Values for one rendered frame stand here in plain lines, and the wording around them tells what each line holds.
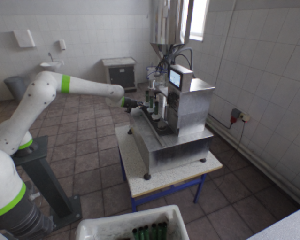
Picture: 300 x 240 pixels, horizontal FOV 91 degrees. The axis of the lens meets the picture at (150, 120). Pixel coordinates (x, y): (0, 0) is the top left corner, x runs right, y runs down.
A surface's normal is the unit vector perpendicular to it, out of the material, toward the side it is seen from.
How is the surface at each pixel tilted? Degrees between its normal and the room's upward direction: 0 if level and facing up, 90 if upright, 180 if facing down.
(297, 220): 0
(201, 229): 0
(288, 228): 0
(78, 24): 90
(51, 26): 90
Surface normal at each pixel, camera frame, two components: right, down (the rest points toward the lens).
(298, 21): -0.94, 0.18
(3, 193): 0.91, 0.34
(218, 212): 0.00, -0.83
